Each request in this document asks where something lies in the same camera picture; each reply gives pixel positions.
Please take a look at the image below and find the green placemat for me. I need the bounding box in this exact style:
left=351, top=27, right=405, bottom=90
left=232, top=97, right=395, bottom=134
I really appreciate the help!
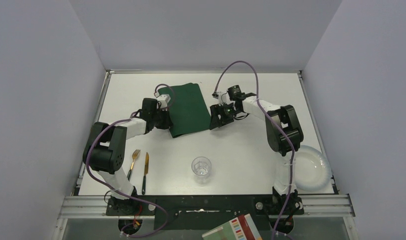
left=157, top=83, right=211, bottom=138

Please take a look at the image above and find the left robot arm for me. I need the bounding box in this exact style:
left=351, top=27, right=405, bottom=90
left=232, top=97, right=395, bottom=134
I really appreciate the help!
left=83, top=94, right=173, bottom=209

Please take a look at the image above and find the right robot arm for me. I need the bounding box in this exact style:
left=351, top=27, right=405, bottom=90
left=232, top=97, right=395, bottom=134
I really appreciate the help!
left=209, top=85, right=304, bottom=206

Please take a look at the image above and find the clear plastic cup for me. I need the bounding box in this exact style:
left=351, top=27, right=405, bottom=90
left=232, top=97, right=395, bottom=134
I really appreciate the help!
left=191, top=156, right=212, bottom=185

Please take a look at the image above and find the white plate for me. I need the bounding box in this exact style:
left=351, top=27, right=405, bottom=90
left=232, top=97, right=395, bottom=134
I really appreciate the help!
left=293, top=145, right=332, bottom=192

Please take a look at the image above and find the colourful booklet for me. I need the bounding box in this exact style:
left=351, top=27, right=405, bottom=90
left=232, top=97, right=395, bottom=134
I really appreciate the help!
left=202, top=214, right=262, bottom=240

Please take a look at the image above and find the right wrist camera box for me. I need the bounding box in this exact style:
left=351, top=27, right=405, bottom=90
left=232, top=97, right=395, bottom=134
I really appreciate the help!
left=218, top=92, right=227, bottom=105

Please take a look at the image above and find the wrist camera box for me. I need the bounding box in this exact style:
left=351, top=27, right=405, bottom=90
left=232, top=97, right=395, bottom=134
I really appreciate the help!
left=218, top=92, right=227, bottom=105
left=156, top=94, right=171, bottom=109

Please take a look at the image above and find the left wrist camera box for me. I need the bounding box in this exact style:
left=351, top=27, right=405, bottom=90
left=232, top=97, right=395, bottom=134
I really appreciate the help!
left=156, top=94, right=171, bottom=109

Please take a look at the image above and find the gold knife black handle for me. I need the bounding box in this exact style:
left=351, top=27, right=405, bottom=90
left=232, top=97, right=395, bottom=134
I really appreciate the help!
left=141, top=152, right=149, bottom=195

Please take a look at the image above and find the gold fork black handle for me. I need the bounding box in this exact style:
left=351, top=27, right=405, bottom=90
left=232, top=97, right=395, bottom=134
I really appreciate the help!
left=127, top=149, right=141, bottom=181

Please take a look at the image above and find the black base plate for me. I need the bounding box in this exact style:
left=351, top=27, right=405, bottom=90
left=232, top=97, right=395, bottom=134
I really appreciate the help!
left=105, top=194, right=304, bottom=231

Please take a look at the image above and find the aluminium frame rail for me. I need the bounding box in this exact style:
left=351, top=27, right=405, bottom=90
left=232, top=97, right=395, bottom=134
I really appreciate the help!
left=58, top=194, right=355, bottom=219

